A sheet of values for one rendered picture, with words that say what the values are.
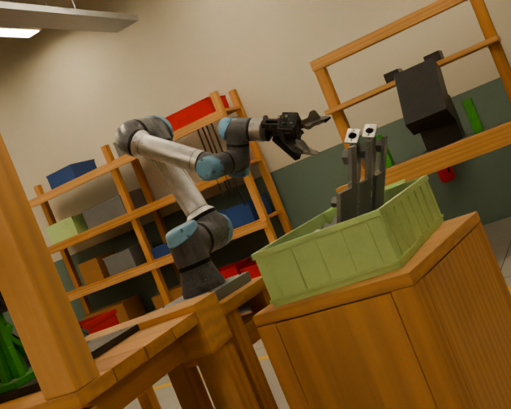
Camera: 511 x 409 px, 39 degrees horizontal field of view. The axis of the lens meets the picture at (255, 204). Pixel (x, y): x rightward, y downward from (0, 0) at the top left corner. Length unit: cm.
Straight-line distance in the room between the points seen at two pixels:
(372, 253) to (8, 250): 94
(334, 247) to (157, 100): 639
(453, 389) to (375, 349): 22
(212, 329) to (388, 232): 57
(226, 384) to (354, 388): 36
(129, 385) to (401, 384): 71
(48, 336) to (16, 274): 15
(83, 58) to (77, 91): 39
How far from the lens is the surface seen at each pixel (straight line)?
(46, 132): 923
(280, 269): 208
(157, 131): 254
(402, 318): 193
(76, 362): 161
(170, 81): 817
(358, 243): 198
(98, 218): 827
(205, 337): 205
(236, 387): 213
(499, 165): 713
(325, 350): 206
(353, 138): 226
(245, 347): 226
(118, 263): 820
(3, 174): 163
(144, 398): 277
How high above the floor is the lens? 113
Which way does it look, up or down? 1 degrees down
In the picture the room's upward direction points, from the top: 22 degrees counter-clockwise
